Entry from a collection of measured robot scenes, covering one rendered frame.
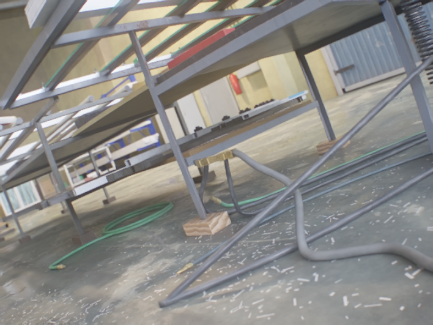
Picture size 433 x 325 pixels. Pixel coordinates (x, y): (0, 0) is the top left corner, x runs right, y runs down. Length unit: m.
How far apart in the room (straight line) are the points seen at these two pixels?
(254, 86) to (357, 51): 2.76
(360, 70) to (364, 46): 0.48
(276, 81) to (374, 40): 2.23
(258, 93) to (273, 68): 1.10
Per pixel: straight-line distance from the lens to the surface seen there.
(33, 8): 1.32
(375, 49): 7.60
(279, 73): 8.33
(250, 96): 9.46
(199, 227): 1.49
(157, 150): 1.71
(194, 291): 0.99
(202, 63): 1.27
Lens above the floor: 0.36
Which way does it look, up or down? 5 degrees down
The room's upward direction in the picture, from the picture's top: 21 degrees counter-clockwise
